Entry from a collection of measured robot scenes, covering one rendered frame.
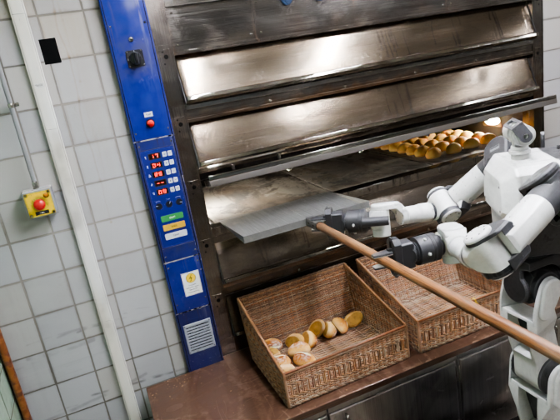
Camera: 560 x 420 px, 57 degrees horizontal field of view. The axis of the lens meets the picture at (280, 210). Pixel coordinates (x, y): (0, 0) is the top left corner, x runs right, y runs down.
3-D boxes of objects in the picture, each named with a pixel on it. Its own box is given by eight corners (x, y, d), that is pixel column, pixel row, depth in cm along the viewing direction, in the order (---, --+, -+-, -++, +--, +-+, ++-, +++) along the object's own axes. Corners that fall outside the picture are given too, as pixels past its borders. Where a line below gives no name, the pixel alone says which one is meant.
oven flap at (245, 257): (223, 283, 223) (211, 240, 224) (535, 187, 279) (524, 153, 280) (225, 284, 219) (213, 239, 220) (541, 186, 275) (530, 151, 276)
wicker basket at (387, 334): (244, 351, 232) (233, 297, 224) (351, 312, 251) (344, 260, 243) (287, 412, 189) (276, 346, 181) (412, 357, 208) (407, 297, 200)
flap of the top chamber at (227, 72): (185, 104, 201) (172, 56, 202) (533, 39, 257) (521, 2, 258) (187, 100, 197) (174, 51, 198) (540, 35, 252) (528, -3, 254)
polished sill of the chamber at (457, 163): (209, 233, 223) (207, 225, 222) (525, 147, 279) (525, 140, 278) (212, 237, 218) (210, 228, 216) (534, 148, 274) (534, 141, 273)
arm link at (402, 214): (367, 204, 190) (399, 200, 194) (369, 228, 191) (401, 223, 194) (375, 205, 184) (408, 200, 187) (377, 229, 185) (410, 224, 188)
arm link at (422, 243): (397, 243, 148) (434, 233, 150) (382, 233, 157) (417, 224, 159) (402, 282, 151) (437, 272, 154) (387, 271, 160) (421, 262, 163)
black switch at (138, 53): (128, 68, 188) (122, 37, 185) (145, 66, 190) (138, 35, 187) (130, 67, 185) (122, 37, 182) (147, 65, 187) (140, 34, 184)
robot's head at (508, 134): (524, 145, 164) (523, 117, 161) (536, 152, 154) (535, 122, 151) (502, 148, 165) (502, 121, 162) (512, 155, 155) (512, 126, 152)
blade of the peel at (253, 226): (370, 207, 210) (369, 201, 209) (244, 243, 192) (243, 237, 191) (329, 191, 242) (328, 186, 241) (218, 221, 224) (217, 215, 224)
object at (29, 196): (30, 216, 190) (22, 190, 187) (58, 209, 193) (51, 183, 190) (28, 220, 183) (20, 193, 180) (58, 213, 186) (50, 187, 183)
